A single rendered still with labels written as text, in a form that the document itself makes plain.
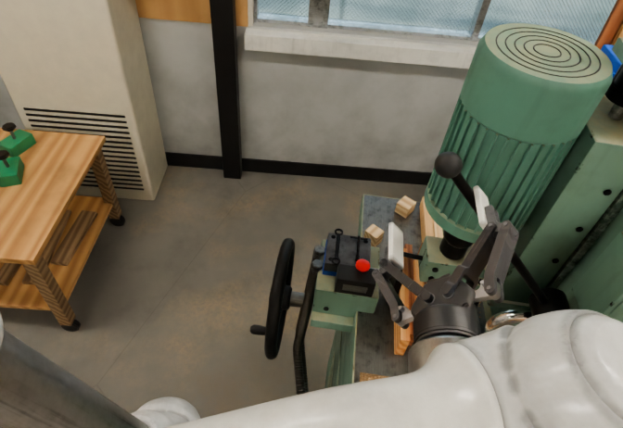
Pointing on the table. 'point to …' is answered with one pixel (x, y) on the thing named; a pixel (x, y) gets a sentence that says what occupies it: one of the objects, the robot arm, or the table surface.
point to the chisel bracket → (429, 267)
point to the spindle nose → (453, 246)
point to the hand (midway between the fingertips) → (436, 216)
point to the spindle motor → (516, 121)
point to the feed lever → (545, 299)
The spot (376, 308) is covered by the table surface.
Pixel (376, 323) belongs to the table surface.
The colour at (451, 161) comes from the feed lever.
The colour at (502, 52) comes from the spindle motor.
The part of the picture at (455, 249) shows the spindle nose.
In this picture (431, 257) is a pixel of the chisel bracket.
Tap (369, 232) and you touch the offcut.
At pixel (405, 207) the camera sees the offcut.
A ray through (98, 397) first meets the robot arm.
